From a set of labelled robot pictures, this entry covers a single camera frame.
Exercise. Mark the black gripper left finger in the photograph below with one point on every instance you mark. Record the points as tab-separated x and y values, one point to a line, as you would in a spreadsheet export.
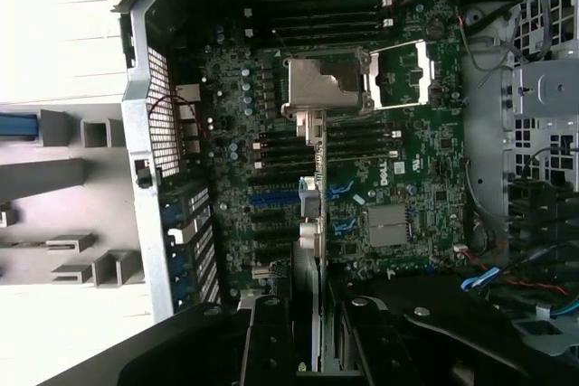
267	341

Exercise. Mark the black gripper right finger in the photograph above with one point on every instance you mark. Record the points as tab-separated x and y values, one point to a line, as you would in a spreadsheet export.
366	341

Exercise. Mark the silver chipset heatsink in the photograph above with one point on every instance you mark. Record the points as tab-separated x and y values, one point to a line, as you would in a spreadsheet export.
386	225

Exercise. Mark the blue expansion slot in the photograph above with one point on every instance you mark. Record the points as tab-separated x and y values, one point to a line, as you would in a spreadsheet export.
271	199

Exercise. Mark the green Dell motherboard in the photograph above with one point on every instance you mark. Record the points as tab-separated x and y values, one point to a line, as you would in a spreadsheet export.
420	164

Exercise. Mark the open PC case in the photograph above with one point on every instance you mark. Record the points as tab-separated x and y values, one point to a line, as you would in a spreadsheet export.
140	133

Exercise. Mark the grey parts rack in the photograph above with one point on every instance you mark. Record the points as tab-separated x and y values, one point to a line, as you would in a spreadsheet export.
54	173

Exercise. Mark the metal disk bay cage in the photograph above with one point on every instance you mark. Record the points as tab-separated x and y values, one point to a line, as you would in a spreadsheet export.
552	87

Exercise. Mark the coin cell battery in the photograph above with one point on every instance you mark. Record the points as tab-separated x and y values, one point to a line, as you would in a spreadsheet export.
435	28

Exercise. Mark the blue disk caddy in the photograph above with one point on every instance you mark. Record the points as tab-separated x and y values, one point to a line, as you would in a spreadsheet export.
16	126

